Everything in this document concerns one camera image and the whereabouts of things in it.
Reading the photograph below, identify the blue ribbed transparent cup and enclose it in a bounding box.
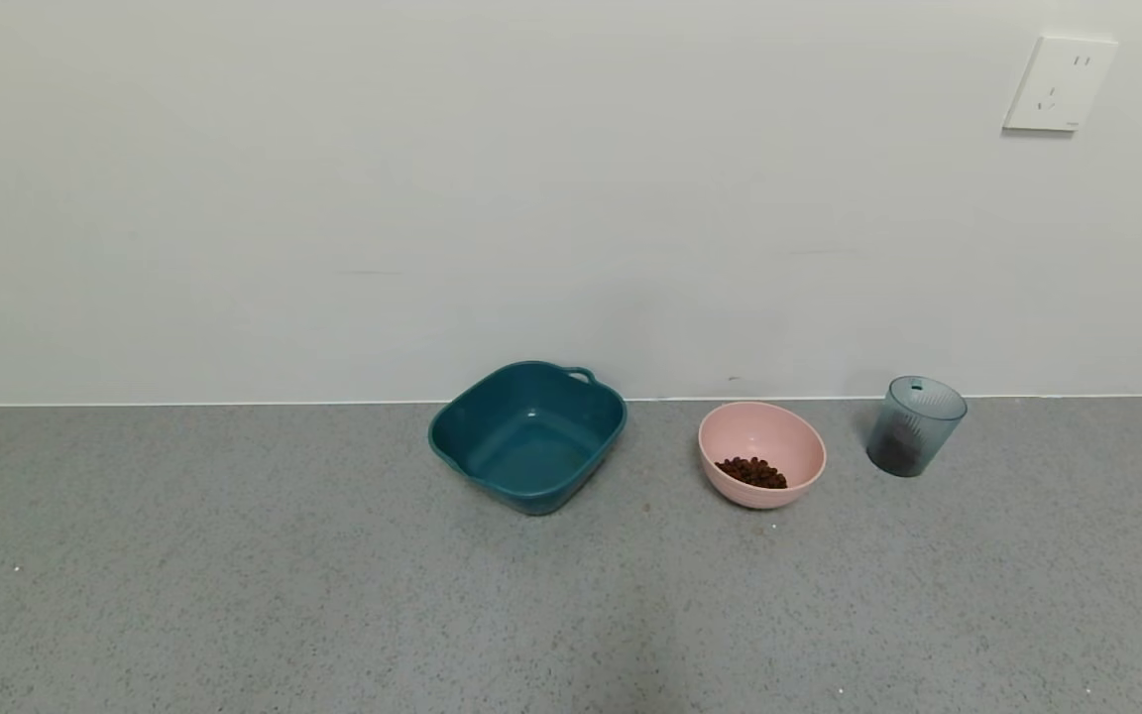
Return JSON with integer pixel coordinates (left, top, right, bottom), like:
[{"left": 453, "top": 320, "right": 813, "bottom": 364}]
[{"left": 865, "top": 376, "right": 969, "bottom": 479}]

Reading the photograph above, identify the pink round bowl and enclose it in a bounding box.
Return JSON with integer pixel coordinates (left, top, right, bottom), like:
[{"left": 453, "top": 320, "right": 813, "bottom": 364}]
[{"left": 698, "top": 401, "right": 828, "bottom": 511}]

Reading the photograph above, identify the teal square plastic basin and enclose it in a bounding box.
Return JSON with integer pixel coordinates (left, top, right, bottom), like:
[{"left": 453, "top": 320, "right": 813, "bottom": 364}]
[{"left": 428, "top": 360, "right": 628, "bottom": 517}]

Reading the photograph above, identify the white wall socket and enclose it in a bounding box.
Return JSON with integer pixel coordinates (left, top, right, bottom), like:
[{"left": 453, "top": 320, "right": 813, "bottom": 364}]
[{"left": 1002, "top": 36, "right": 1119, "bottom": 134}]

